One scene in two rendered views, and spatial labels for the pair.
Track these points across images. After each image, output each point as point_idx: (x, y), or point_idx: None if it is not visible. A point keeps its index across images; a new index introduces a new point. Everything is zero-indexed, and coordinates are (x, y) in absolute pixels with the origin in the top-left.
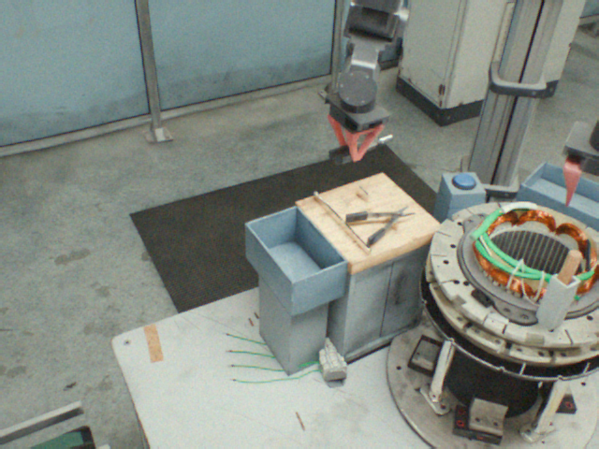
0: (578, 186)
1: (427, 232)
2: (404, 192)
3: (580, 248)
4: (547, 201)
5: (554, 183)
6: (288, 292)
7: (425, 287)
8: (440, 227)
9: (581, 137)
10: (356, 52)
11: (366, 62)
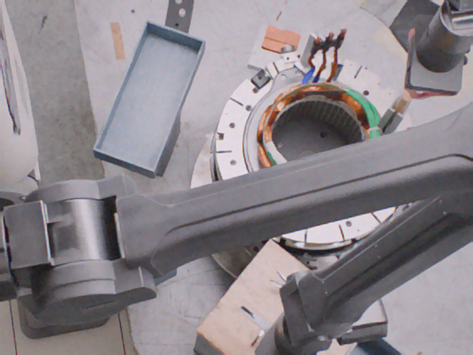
0: (113, 111)
1: (285, 255)
2: (225, 294)
3: (294, 101)
4: (166, 141)
5: (104, 139)
6: None
7: (336, 248)
8: (297, 238)
9: (440, 79)
10: (368, 319)
11: (379, 304)
